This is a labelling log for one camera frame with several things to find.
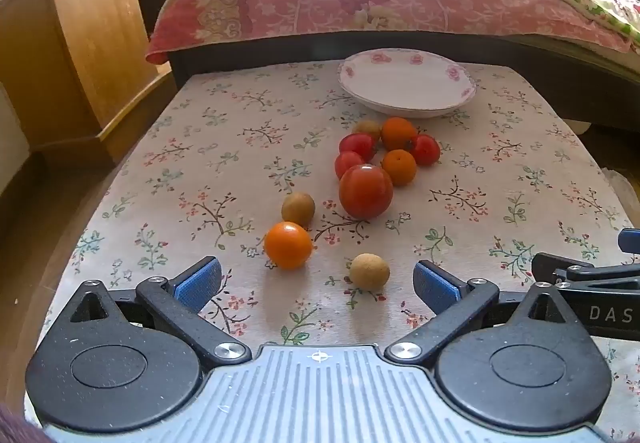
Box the floral tablecloth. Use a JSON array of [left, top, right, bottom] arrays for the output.
[[22, 60, 640, 429]]

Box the small mandarin orange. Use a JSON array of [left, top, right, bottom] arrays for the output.
[[381, 149, 418, 187]]

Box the medium mandarin orange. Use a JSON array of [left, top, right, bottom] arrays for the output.
[[263, 221, 313, 270]]

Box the maroon fuzzy clothing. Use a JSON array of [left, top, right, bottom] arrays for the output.
[[0, 403, 43, 443]]

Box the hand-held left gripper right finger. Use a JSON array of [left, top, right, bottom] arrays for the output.
[[385, 259, 576, 369]]

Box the white plate with pink flowers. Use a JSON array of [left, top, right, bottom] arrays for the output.
[[336, 48, 478, 119]]

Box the pink floral blanket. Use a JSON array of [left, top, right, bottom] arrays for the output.
[[145, 0, 633, 66]]

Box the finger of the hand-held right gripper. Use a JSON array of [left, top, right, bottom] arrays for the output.
[[618, 227, 640, 254], [531, 252, 640, 295]]

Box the wooden cabinet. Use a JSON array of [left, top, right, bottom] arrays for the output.
[[0, 0, 236, 169]]

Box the large mandarin orange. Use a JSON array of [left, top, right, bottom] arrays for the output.
[[381, 116, 418, 151]]

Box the small red tomato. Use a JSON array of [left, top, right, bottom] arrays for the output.
[[410, 134, 441, 167], [334, 151, 366, 179], [339, 133, 378, 161]]

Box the dark bed frame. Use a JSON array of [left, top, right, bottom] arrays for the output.
[[167, 30, 640, 134]]

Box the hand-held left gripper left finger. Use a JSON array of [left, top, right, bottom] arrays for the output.
[[65, 255, 252, 369]]

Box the large red tomato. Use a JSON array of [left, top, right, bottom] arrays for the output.
[[338, 164, 394, 219]]

